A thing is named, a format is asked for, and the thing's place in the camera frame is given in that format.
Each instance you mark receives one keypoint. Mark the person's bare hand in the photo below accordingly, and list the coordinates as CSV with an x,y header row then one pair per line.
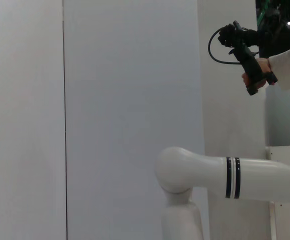
x,y
263,65

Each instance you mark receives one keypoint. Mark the black handheld teleoperation controller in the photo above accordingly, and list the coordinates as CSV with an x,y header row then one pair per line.
x,y
247,57

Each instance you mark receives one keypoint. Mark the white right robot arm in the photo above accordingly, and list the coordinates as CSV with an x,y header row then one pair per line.
x,y
210,172

